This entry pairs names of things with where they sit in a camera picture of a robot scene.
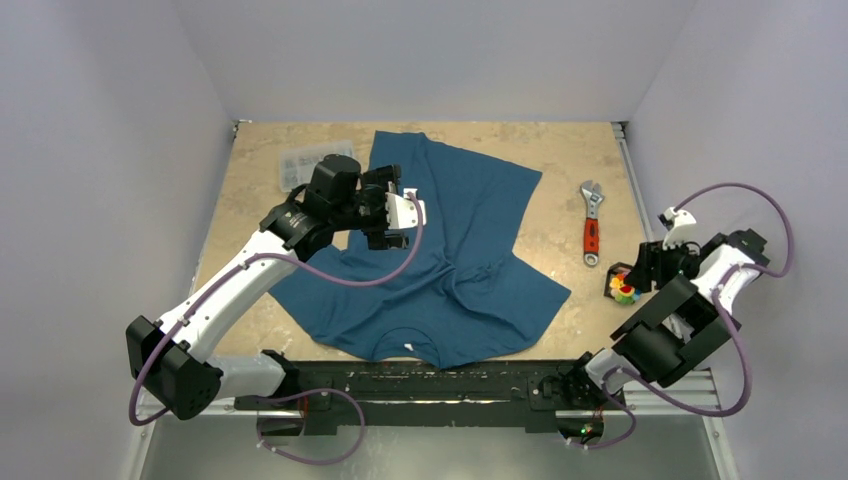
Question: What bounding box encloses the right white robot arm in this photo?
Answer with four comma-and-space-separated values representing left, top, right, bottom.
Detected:
561, 229, 770, 407

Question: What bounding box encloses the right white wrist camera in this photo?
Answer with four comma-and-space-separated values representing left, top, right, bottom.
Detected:
658, 207, 697, 250

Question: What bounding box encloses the aluminium frame rail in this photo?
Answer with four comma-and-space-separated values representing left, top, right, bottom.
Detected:
135, 370, 722, 419

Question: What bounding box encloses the blue t-shirt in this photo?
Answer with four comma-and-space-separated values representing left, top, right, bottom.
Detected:
270, 131, 570, 369

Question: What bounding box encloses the colourful plush flower brooch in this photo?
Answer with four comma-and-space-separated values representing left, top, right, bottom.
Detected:
604, 267, 641, 305

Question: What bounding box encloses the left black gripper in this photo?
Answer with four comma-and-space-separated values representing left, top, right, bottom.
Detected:
331, 166, 409, 247

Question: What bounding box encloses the clear plastic organizer box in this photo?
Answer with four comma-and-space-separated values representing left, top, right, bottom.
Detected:
278, 140, 355, 193

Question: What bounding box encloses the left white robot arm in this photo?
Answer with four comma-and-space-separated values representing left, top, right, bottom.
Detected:
125, 154, 427, 426

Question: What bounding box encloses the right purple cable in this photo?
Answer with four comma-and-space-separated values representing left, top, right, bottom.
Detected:
563, 182, 795, 452

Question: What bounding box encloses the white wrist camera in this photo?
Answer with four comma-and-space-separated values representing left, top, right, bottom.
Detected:
658, 207, 697, 250
385, 188, 427, 230

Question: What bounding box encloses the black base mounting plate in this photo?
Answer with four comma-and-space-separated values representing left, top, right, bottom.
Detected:
234, 359, 620, 441

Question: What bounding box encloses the red handled adjustable wrench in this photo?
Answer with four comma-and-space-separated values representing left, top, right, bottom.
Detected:
580, 180, 604, 267

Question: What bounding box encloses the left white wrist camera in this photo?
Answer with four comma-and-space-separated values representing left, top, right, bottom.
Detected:
385, 188, 427, 230

